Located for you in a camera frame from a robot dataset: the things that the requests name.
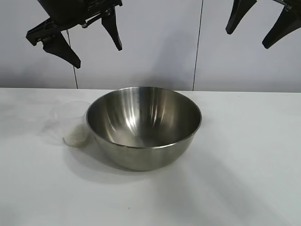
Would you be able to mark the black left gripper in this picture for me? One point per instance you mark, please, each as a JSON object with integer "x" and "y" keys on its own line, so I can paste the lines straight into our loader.
{"x": 98, "y": 5}

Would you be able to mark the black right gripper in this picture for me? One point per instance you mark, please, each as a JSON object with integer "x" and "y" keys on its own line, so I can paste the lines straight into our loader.
{"x": 284, "y": 4}

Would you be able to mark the clear plastic measuring cup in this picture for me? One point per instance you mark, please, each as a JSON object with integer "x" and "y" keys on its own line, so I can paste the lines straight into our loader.
{"x": 70, "y": 117}

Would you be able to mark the white rice grains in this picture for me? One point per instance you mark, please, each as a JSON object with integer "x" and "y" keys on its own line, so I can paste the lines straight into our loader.
{"x": 76, "y": 137}

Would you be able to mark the stainless steel mixing bowl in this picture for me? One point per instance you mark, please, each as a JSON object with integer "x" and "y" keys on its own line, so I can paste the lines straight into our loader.
{"x": 141, "y": 150}

